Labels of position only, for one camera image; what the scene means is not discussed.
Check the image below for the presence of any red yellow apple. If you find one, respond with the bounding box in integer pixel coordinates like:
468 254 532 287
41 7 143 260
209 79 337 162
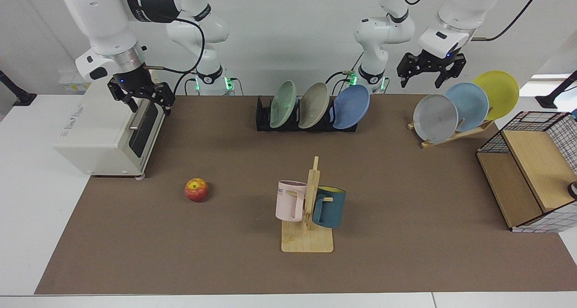
184 178 209 203

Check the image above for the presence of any light blue plate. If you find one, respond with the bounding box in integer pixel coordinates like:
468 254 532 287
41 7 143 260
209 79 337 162
444 82 490 133

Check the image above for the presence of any grey plate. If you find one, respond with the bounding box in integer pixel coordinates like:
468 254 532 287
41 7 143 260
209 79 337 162
413 94 459 144

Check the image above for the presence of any yellow plate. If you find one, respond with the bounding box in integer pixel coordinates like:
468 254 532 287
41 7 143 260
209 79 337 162
472 70 520 121

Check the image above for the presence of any wooden plate rack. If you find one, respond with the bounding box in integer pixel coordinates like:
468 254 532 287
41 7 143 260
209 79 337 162
407 119 495 149

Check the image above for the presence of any beige plate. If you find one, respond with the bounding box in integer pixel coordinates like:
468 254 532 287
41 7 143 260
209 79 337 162
298 82 331 129

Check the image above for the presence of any black dish rack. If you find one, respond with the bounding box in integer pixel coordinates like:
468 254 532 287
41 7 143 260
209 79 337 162
256 96 360 133

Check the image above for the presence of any pale green plate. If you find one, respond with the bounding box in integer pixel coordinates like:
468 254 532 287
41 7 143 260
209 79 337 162
269 80 298 129

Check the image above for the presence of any pale toaster oven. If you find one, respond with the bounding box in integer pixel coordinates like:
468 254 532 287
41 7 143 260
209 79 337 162
53 70 166 179

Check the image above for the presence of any black stand foot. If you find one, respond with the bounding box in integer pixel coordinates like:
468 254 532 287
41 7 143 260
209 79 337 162
0 69 37 106
535 70 577 109

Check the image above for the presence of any brown table cloth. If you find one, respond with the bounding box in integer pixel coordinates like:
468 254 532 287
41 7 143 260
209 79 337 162
34 95 577 295

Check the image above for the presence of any teal mug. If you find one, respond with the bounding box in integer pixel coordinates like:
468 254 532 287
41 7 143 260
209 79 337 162
312 186 347 229

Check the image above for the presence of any pink mug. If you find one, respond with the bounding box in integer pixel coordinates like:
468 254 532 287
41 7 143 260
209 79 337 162
275 180 308 222

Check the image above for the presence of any wooden cup stand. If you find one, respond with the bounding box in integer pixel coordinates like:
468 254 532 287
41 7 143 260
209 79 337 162
281 156 334 253

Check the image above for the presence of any black base cable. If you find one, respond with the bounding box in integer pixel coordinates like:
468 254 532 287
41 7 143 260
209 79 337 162
325 51 364 96
173 71 200 96

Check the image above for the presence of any white wall socket box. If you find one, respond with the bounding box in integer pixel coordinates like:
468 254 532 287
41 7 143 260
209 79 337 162
59 73 91 94

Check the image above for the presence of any wire basket with wooden floor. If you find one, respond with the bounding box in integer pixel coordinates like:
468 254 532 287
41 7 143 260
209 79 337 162
476 111 577 233

